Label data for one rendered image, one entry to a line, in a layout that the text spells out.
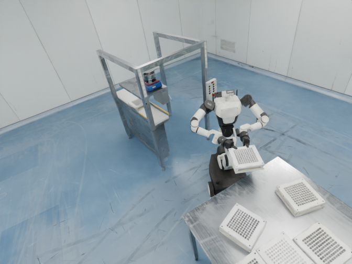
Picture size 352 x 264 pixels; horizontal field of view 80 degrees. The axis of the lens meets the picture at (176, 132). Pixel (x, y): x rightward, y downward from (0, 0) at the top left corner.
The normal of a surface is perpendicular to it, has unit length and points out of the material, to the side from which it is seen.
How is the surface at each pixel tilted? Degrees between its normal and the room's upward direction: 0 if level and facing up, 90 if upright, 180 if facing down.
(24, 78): 90
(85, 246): 0
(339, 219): 0
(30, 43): 90
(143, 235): 0
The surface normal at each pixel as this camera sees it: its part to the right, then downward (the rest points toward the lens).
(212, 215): -0.14, -0.77
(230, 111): 0.07, 0.62
